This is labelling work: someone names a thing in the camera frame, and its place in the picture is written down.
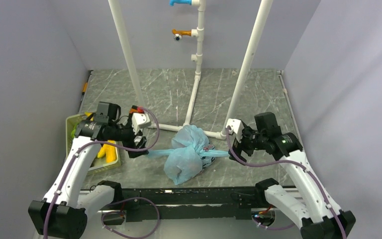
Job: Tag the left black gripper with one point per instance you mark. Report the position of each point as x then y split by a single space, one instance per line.
131 142

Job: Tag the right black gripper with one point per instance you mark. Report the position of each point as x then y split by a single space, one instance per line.
238 147

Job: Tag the light blue plastic bag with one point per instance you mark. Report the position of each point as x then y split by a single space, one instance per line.
190 153

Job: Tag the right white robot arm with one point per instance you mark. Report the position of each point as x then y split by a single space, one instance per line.
317 215

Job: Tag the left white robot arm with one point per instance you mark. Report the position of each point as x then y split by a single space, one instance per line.
61 213

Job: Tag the yellow fake fruit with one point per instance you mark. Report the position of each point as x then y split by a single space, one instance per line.
111 156

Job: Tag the yellow fake banana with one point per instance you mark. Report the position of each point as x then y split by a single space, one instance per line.
104 148

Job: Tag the green fake fruit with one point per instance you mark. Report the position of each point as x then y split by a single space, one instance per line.
72 133

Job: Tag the small orange black object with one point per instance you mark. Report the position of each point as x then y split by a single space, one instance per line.
134 109

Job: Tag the blue clamp on pipe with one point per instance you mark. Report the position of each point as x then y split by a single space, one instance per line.
173 2

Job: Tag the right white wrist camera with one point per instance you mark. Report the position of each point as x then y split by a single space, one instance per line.
235 127

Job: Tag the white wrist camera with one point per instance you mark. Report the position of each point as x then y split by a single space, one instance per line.
140 121
235 127

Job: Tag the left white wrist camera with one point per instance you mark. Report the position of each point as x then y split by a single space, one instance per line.
140 121

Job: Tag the orange handled tool at wall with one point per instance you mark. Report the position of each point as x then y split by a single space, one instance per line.
85 85

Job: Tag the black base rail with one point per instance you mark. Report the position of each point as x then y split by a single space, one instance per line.
189 203

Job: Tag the white PVC pipe frame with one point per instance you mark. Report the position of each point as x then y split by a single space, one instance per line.
198 33

